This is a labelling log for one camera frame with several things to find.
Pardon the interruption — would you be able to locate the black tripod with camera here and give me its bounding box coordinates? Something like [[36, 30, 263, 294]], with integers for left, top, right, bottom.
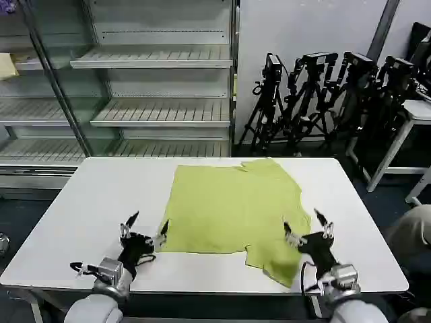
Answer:
[[281, 51, 340, 158], [356, 55, 418, 183], [323, 51, 378, 153], [237, 52, 288, 148]]

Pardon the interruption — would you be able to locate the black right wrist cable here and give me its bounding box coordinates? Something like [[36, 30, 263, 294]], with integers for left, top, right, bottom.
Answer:
[[298, 260, 325, 297]]

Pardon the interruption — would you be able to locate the yellow-green shirt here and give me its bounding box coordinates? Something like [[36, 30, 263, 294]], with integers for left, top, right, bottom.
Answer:
[[155, 157, 312, 289]]

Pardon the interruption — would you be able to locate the small white side table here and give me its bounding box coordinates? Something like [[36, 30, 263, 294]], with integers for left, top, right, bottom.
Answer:
[[345, 98, 431, 207]]

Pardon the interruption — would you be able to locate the glass-fronted shelf cabinet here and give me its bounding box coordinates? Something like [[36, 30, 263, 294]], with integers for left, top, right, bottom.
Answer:
[[0, 0, 94, 201]]

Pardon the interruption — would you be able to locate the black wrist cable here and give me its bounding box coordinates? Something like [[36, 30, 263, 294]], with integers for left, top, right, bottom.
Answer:
[[298, 260, 325, 297], [69, 254, 158, 280]]

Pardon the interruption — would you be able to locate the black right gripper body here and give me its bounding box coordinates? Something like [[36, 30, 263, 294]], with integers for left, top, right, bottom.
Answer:
[[297, 231, 341, 281]]

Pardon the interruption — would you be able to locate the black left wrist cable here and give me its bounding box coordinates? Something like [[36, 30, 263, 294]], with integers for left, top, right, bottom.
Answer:
[[69, 254, 158, 280]]

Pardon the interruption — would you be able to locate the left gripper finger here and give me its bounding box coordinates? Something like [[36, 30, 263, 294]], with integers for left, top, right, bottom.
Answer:
[[119, 211, 139, 240], [147, 219, 169, 248]]

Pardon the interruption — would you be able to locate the white work table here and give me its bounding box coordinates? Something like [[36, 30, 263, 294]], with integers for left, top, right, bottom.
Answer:
[[0, 156, 410, 323]]

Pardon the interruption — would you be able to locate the grey round floor object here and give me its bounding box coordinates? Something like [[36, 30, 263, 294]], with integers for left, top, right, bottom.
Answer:
[[0, 231, 11, 258]]

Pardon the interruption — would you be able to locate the black monitor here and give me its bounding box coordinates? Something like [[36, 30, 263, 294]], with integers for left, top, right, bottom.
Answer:
[[408, 22, 431, 102]]

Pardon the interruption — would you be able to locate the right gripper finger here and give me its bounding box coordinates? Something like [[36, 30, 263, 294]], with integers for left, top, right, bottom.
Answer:
[[313, 207, 335, 240], [283, 221, 304, 249]]

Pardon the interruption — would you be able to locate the white empty shelf unit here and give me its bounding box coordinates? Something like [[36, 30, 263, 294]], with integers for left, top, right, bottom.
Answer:
[[69, 0, 242, 159]]

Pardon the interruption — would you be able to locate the person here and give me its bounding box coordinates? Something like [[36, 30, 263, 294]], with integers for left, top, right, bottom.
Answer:
[[385, 204, 431, 323]]

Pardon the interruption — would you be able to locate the purple item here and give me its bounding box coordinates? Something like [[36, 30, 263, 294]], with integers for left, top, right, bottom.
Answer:
[[0, 0, 18, 16]]

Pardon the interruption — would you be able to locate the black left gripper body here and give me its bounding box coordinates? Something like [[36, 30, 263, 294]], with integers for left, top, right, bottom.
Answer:
[[117, 232, 156, 271]]

